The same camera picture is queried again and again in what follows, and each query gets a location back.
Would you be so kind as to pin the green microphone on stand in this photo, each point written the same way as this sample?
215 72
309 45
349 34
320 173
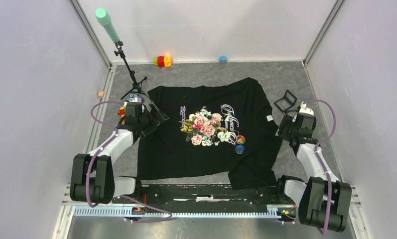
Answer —
104 19

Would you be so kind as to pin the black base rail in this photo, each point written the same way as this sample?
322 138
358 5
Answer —
208 198

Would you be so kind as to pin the black floral t-shirt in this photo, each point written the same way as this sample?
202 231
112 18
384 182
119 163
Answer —
200 137

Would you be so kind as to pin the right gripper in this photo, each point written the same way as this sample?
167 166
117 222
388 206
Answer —
286 121

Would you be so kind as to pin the red yellow green toy rings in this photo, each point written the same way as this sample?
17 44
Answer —
163 61

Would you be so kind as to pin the red duplo car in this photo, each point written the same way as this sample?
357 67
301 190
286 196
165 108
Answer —
122 112

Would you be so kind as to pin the wooden cube on rail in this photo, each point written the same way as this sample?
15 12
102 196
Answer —
100 94

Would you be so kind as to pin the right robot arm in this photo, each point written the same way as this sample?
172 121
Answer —
322 201

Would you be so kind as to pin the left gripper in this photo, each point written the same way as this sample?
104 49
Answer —
153 125

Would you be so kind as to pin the owl eight toy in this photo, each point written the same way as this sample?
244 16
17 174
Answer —
133 95

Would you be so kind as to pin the blue round brooch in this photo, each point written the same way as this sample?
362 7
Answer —
239 149

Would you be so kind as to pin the blue cup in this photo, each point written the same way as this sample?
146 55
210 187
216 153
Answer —
223 59

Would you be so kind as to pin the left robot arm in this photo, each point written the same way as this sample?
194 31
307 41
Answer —
92 177

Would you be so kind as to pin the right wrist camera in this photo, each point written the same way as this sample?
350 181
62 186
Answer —
303 109

